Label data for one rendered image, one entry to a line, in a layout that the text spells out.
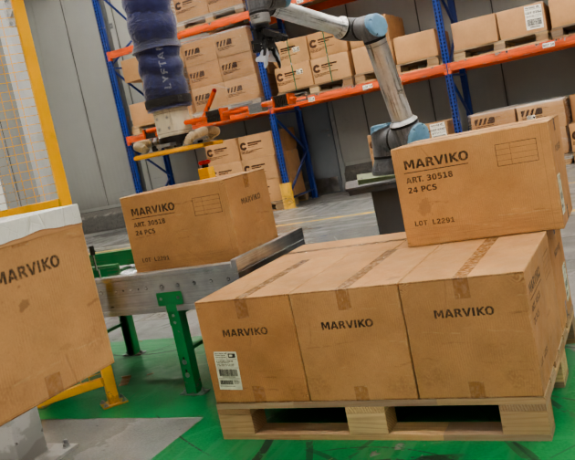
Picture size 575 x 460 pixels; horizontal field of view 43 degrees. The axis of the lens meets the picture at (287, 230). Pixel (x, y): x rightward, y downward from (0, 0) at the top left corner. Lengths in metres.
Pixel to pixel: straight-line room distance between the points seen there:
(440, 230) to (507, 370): 0.76
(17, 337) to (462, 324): 1.36
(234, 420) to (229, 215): 0.96
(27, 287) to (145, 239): 1.96
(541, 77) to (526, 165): 8.71
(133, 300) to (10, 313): 1.92
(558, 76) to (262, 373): 9.30
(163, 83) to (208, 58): 8.18
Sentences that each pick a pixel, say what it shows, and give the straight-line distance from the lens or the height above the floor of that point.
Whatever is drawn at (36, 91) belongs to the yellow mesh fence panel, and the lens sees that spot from 3.56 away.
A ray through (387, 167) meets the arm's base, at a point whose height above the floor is 0.81.
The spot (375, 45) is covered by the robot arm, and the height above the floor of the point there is 1.43.
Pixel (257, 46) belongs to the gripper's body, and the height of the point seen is 1.49.
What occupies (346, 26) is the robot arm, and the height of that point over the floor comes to 1.55.
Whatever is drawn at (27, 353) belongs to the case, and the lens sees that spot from 1.69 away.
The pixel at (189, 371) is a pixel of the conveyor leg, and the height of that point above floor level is 0.11.
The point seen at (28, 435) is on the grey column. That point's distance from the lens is 3.24.
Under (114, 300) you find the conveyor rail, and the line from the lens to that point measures 3.62.
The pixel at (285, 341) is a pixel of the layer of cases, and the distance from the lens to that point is 2.64.
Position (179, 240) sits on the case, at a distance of 3.51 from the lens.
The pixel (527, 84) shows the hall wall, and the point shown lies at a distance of 11.58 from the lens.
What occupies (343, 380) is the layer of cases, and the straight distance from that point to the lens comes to 2.60.
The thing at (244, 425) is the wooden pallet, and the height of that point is 0.06.
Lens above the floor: 1.08
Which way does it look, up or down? 7 degrees down
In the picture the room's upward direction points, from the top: 12 degrees counter-clockwise
